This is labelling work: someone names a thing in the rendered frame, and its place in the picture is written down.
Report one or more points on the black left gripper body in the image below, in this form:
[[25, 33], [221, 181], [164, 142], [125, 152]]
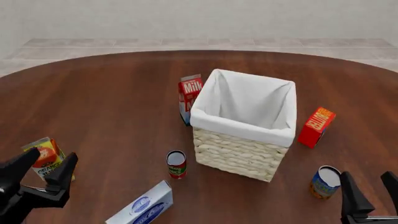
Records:
[[34, 198]]

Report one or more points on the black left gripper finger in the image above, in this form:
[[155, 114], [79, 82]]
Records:
[[62, 171], [17, 164]]

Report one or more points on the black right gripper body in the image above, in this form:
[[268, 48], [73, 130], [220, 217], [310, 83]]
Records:
[[367, 219]]

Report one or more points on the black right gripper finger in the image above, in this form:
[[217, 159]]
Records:
[[354, 194], [391, 184]]

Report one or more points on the red tomato sauce tin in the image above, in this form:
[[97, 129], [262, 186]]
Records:
[[176, 165]]

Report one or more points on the wicker basket with white liner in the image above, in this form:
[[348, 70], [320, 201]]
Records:
[[245, 123]]

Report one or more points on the orange juice carton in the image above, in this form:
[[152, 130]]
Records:
[[46, 158]]

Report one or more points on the blue and yellow tin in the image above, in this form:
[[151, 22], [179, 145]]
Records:
[[325, 185]]

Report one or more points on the red butter box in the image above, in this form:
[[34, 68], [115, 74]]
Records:
[[316, 127]]

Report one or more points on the white and blue box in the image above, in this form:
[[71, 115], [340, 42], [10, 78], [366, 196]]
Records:
[[146, 206]]

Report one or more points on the red milk carton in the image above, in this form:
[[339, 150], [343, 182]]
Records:
[[188, 98]]

